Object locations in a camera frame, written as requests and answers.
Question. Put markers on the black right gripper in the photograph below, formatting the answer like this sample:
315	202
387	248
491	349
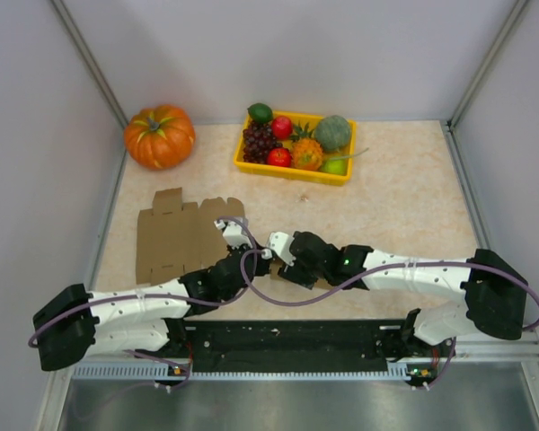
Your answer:
294	273

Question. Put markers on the brown cardboard box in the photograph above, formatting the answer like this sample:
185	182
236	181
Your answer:
275	266

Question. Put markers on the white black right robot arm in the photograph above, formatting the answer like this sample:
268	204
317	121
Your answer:
482	293

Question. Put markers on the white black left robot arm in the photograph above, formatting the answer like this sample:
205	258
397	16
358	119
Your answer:
76	320

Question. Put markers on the light green apple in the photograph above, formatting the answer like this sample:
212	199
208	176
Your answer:
338	165

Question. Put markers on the red apple front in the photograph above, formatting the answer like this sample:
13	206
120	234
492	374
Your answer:
279	157

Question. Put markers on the red apple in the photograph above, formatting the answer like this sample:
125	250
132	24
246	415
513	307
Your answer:
282	127
279	157

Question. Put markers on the purple grape bunch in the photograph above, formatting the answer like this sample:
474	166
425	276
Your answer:
258	141

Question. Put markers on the green netted melon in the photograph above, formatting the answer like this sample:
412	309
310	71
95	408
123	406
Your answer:
333	133

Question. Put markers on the red apple rear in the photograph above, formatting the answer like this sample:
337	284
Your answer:
282	127

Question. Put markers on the dark green lime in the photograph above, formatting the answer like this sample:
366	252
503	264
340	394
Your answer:
260	113

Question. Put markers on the orange pumpkin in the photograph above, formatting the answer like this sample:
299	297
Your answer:
160	138

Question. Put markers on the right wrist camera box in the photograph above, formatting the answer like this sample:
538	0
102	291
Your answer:
278	247

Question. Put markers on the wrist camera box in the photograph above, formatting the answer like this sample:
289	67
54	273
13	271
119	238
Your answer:
234	232
278	247

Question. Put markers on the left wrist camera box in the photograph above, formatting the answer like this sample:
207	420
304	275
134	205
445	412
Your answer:
234	232

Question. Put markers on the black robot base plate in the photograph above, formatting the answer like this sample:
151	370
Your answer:
294	346

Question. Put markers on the aluminium frame post right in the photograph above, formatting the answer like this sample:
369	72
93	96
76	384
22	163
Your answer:
508	28

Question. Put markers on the aluminium frame post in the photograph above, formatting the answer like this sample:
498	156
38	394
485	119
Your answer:
508	28
84	52

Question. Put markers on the aluminium frame post left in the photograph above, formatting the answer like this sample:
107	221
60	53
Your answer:
84	52

